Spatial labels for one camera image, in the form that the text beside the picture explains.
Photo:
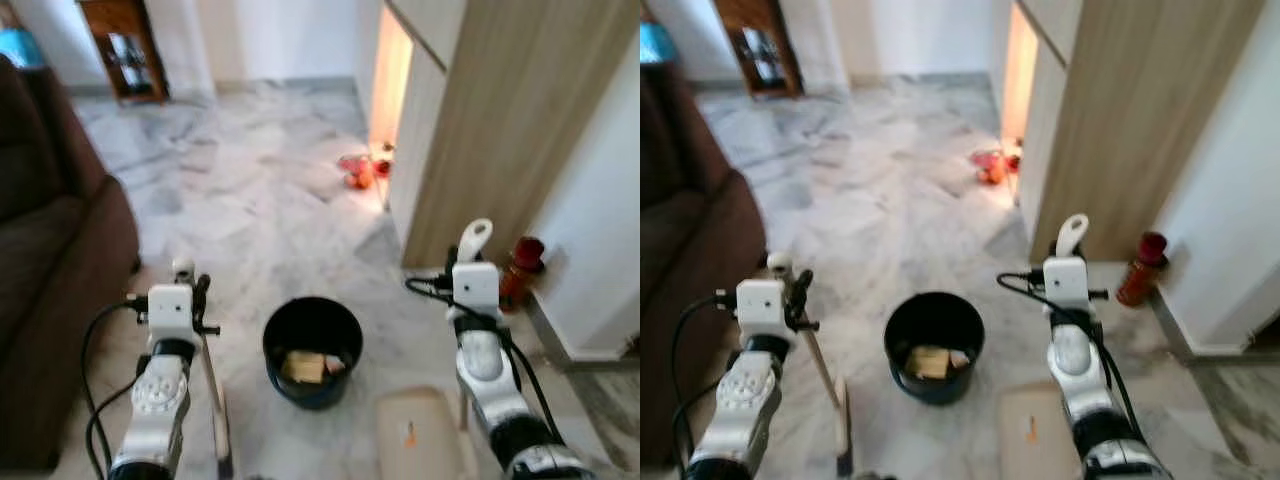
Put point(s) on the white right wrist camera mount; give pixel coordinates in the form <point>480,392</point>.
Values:
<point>1066,282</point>
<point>476,288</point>

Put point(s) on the brown sofa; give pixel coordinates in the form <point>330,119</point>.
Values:
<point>690,250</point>
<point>55,260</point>

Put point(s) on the black round waste bin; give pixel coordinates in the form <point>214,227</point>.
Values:
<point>310,325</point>
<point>932,318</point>

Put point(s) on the cyan cushion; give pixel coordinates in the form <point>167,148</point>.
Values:
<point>657,44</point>
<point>20,48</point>

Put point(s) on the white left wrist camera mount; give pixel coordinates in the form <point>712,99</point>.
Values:
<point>760,305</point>
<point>170,312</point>

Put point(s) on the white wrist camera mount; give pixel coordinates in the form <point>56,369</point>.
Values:
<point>760,305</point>
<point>476,288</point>
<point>1066,282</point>
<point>170,312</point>

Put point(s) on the tall light wood cabinet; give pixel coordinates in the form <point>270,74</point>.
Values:
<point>1130,110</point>
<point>500,110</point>

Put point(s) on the small wooden side table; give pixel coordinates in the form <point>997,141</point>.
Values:
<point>760,45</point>
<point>120,50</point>

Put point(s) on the red brown bottle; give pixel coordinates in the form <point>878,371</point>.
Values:
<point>520,275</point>
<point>1140,270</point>

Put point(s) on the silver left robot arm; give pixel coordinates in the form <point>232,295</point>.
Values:
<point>158,400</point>
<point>745,395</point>

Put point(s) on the yellow paper rubbish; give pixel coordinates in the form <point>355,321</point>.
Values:
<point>928,361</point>
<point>303,367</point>

